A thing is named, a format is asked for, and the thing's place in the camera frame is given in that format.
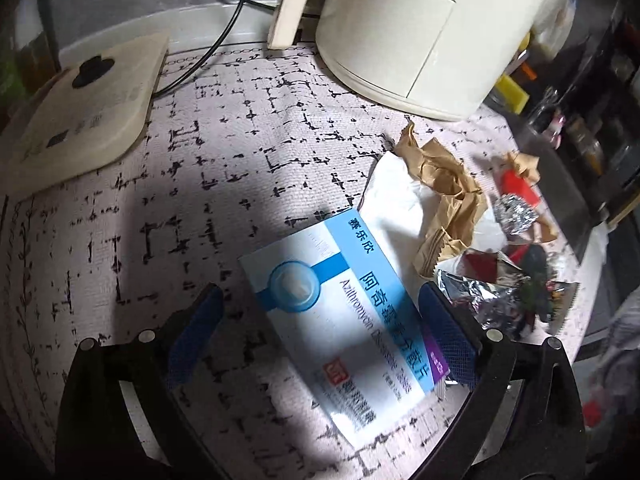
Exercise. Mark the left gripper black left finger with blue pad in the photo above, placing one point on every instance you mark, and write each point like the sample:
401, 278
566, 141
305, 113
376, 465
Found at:
96, 438

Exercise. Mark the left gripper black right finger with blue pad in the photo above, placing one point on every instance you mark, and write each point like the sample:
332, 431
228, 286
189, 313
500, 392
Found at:
522, 418

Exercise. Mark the silver foil snack bag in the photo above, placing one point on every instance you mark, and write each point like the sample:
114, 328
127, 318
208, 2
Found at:
511, 291

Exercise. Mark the blue white medicine box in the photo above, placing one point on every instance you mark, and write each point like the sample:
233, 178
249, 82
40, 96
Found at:
348, 324

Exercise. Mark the red paper piece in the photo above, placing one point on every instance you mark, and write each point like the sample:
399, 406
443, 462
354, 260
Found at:
512, 183

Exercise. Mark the steel kitchen sink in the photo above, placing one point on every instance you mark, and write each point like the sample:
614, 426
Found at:
575, 210

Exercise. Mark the crumpled aluminium foil ball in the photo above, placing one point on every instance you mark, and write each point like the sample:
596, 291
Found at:
514, 214

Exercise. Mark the crumpled brown paper bag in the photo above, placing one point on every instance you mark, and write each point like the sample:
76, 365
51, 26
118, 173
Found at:
462, 201

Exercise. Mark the white tissue paper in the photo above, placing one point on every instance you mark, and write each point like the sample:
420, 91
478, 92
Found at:
397, 210

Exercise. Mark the patterned white table mat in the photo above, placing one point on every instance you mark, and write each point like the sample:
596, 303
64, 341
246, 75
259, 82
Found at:
260, 146

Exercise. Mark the beige induction cooker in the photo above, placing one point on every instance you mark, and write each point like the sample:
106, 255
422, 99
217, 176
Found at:
83, 119

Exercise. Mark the yellow sponge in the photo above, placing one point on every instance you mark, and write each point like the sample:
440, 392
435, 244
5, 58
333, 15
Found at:
513, 96

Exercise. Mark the cream air fryer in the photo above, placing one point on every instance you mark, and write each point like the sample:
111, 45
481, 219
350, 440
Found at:
434, 58

